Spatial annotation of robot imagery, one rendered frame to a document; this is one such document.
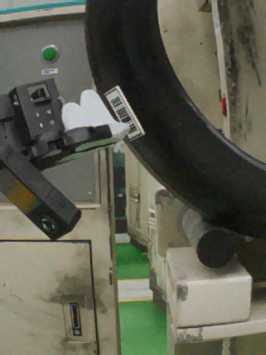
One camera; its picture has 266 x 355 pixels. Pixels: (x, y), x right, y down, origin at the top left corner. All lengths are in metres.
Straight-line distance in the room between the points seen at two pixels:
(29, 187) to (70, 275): 0.84
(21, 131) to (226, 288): 0.30
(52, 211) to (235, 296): 0.26
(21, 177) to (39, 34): 0.90
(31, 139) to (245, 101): 0.56
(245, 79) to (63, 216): 0.57
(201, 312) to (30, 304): 0.74
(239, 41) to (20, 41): 0.52
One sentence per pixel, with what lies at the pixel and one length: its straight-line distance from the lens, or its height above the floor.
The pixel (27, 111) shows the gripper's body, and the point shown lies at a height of 1.06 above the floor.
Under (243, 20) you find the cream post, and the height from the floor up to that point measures 1.20.
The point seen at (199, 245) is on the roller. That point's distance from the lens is 1.19.
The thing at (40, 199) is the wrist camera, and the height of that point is 0.97.
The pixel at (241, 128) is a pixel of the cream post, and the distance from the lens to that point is 1.56.
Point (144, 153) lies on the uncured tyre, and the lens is 1.22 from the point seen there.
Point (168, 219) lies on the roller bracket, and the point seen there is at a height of 0.90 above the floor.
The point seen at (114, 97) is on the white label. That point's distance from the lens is 1.19.
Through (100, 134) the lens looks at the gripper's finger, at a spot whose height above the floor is 1.03.
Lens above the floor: 1.04
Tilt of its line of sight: 3 degrees down
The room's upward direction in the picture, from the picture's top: 2 degrees counter-clockwise
